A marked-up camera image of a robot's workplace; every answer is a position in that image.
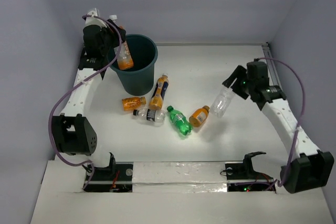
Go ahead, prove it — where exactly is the orange label tea bottle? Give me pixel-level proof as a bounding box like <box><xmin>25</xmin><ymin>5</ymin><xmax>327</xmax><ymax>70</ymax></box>
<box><xmin>109</xmin><ymin>15</ymin><xmax>134</xmax><ymax>70</ymax></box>

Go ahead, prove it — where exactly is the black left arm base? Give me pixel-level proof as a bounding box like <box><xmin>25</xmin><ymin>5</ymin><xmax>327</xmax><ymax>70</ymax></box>
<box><xmin>84</xmin><ymin>163</ymin><xmax>133</xmax><ymax>193</ymax></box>

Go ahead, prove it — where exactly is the small orange juice bottle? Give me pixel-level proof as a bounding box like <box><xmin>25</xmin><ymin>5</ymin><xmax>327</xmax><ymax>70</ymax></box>
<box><xmin>189</xmin><ymin>105</ymin><xmax>209</xmax><ymax>127</ymax></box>

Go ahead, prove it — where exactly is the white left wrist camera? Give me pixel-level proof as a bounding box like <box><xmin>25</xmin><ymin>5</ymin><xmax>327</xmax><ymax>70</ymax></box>
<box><xmin>85</xmin><ymin>8</ymin><xmax>107</xmax><ymax>28</ymax></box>

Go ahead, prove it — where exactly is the yellow blue label bottle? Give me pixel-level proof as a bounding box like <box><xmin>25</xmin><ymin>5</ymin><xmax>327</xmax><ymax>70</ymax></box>
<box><xmin>149</xmin><ymin>73</ymin><xmax>169</xmax><ymax>110</ymax></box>

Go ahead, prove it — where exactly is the dark green plastic bin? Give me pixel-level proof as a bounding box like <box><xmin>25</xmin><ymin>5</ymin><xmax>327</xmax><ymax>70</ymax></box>
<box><xmin>110</xmin><ymin>34</ymin><xmax>158</xmax><ymax>96</ymax></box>

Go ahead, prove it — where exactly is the clear bottle black label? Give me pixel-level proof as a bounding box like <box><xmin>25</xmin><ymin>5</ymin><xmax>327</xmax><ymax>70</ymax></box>
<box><xmin>133</xmin><ymin>108</ymin><xmax>166</xmax><ymax>126</ymax></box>

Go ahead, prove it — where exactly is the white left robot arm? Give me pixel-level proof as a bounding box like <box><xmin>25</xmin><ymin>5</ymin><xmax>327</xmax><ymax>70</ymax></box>
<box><xmin>48</xmin><ymin>14</ymin><xmax>125</xmax><ymax>179</ymax></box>

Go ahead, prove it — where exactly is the large clear plastic bottle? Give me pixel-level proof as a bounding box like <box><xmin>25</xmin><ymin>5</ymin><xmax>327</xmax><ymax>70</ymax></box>
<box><xmin>209</xmin><ymin>86</ymin><xmax>235</xmax><ymax>118</ymax></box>

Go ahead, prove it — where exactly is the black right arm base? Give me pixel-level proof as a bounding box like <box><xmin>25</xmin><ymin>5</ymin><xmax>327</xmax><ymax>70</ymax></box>
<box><xmin>220</xmin><ymin>152</ymin><xmax>276</xmax><ymax>193</ymax></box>

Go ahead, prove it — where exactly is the small orange patterned bottle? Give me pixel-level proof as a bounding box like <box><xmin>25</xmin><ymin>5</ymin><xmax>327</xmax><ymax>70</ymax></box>
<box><xmin>121</xmin><ymin>97</ymin><xmax>146</xmax><ymax>111</ymax></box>

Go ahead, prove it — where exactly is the green soda bottle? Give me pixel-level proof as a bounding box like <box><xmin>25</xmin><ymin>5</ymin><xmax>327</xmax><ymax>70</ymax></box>
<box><xmin>167</xmin><ymin>105</ymin><xmax>193</xmax><ymax>138</ymax></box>

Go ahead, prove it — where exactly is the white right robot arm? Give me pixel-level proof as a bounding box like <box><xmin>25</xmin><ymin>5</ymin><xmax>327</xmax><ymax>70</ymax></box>
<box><xmin>222</xmin><ymin>58</ymin><xmax>334</xmax><ymax>194</ymax></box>

